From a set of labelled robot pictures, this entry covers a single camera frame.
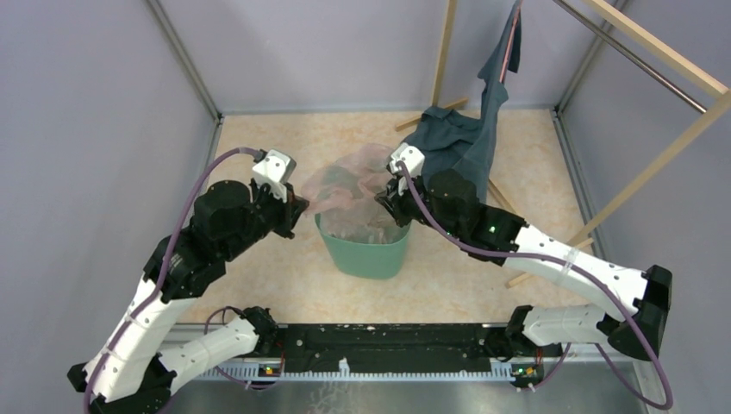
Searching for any wooden drying rack frame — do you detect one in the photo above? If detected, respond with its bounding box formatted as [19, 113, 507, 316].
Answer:
[394, 0, 731, 290]

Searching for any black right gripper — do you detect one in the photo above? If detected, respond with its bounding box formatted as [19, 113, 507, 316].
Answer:
[375, 168, 462, 241]

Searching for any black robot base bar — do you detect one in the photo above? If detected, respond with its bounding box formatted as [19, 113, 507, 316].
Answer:
[222, 323, 566, 375]

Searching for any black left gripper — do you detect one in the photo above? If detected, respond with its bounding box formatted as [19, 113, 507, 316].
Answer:
[222, 177, 309, 261]

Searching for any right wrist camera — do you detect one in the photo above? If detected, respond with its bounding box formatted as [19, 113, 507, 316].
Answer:
[386, 142, 426, 195]

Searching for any pink translucent trash bag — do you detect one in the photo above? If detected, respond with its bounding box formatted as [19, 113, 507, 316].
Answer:
[301, 143, 408, 244]

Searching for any white cable duct strip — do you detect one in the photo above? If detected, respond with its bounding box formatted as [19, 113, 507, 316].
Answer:
[197, 361, 515, 383]

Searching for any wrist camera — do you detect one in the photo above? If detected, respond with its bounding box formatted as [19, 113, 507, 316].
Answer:
[252, 149, 297, 203]
[386, 142, 426, 195]

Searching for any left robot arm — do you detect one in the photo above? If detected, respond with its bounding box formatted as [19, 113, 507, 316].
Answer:
[67, 180, 309, 413]

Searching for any green plastic trash bin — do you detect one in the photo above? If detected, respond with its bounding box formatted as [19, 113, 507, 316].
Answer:
[315, 215, 410, 279]

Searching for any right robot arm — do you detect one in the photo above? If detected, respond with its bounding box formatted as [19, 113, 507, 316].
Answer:
[376, 169, 672, 361]

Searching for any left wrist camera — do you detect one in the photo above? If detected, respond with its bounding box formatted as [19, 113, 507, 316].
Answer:
[252, 149, 297, 203]

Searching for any dark blue-grey cloth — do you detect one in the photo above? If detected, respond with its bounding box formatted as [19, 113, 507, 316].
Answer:
[403, 1, 522, 203]

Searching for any metal rod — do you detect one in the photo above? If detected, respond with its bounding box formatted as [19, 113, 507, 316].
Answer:
[555, 1, 707, 114]

